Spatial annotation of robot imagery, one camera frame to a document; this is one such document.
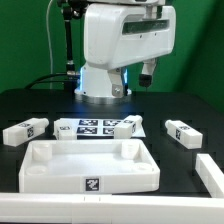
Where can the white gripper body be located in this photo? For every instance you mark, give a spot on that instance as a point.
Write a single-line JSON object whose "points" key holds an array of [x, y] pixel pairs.
{"points": [[120, 35]]}

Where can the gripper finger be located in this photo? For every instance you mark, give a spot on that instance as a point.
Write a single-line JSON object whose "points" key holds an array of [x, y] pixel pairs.
{"points": [[146, 75], [117, 79]]}

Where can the white desk top tray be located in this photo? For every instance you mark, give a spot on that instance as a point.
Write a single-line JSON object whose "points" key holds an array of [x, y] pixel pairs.
{"points": [[88, 166]]}

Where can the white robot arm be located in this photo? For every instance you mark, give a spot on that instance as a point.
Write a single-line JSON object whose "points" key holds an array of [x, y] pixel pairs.
{"points": [[95, 85]]}

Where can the paper sheet with markers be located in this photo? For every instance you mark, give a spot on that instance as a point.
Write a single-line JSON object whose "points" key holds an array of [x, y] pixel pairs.
{"points": [[94, 128]]}

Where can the white right fence bar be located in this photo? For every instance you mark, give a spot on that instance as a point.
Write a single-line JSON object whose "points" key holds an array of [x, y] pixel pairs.
{"points": [[211, 175]]}

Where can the white fence bar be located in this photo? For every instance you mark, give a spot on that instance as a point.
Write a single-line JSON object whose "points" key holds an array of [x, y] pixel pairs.
{"points": [[211, 175], [109, 209]]}

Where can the white front fence bar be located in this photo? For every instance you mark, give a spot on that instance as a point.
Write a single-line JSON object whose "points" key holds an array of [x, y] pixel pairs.
{"points": [[109, 209]]}

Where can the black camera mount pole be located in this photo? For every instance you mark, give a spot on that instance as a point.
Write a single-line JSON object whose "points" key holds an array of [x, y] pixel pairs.
{"points": [[71, 9]]}

